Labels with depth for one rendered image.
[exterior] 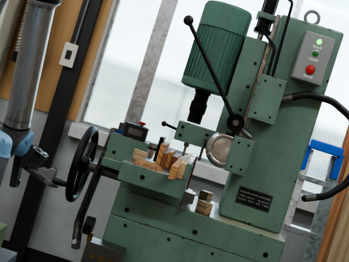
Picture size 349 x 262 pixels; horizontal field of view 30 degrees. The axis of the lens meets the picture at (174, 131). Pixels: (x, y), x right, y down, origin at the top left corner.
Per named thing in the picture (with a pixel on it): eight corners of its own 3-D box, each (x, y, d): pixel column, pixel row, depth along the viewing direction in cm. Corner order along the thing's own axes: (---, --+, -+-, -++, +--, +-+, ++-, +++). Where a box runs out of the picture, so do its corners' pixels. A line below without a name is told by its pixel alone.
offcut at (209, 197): (202, 198, 255) (205, 190, 254) (211, 201, 253) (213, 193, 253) (197, 198, 251) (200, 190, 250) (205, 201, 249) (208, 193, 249)
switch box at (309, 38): (290, 78, 221) (304, 32, 220) (318, 86, 220) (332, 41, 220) (292, 76, 215) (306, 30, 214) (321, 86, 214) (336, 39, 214)
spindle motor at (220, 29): (181, 84, 243) (206, 4, 242) (226, 99, 242) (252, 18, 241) (178, 82, 226) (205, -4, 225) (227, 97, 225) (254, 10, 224)
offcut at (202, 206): (210, 214, 219) (213, 204, 219) (204, 214, 216) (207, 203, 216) (200, 210, 221) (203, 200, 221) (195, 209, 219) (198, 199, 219)
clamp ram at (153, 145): (139, 154, 238) (147, 130, 238) (159, 160, 238) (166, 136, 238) (136, 155, 229) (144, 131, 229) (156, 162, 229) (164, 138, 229)
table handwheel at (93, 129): (85, 161, 258) (93, 108, 238) (134, 177, 257) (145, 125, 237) (58, 215, 237) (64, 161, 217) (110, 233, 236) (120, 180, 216)
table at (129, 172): (117, 158, 265) (121, 144, 265) (189, 181, 263) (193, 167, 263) (88, 169, 204) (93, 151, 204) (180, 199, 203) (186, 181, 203)
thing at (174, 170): (179, 163, 261) (183, 154, 261) (185, 165, 261) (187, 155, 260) (167, 178, 195) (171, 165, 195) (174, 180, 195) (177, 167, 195)
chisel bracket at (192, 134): (173, 142, 239) (179, 119, 238) (209, 153, 238) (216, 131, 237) (171, 142, 231) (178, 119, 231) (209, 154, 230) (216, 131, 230)
